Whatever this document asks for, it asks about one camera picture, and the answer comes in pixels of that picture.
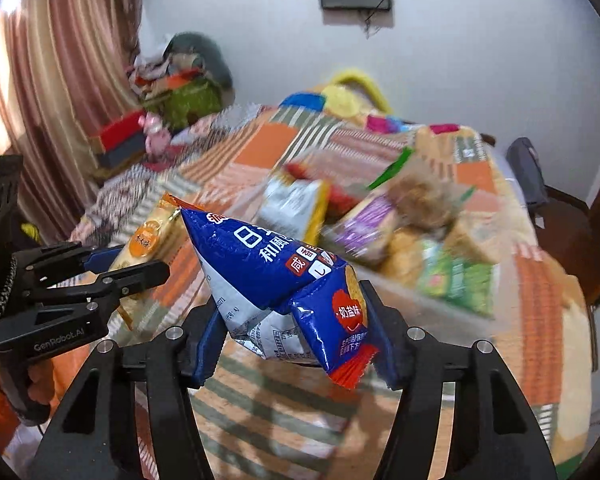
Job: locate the yellow foam tube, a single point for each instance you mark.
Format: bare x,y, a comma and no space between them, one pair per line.
353,77

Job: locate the purple label bread pack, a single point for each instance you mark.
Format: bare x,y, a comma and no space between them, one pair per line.
364,233

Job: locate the pink plush toy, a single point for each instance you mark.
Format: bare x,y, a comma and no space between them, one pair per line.
157,136

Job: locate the striped pink curtain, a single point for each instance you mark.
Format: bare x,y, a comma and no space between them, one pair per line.
62,80

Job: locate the red and black box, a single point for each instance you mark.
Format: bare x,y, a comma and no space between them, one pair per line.
119,141

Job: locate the yellow biscuit pack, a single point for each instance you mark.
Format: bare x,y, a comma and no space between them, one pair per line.
404,262

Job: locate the orange label cracker pack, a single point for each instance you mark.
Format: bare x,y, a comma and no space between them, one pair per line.
148,242

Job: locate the dark backpack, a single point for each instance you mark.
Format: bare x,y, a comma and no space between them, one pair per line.
524,161

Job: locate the blue snack bag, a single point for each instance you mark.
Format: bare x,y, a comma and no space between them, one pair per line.
283,299

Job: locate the red snack bag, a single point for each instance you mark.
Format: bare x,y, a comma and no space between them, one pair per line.
341,198

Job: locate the colourful yellow pillow blanket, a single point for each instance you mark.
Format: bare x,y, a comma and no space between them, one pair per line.
348,104

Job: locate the tan cake slice pack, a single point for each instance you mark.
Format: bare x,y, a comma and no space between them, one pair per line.
475,237

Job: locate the green snack pack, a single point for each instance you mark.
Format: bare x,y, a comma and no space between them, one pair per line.
459,282

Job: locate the white yellow snack bag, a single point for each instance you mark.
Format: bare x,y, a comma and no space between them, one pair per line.
294,207

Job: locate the patchwork striped bed quilt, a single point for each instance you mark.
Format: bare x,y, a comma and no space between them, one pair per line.
465,405

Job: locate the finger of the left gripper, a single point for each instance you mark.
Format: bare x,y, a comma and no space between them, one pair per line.
99,260
134,280

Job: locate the green gift box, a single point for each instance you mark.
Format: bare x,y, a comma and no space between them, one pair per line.
182,107

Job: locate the person left hand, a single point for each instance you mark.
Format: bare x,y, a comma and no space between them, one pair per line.
42,388

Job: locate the grey plush pillow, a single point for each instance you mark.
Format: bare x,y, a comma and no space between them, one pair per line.
207,55

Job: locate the clear plastic storage bin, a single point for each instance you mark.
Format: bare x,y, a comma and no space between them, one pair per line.
446,322

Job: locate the brown bread green clip bag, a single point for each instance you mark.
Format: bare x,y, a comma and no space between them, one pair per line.
419,195

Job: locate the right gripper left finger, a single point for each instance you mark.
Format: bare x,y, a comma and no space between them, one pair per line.
93,434

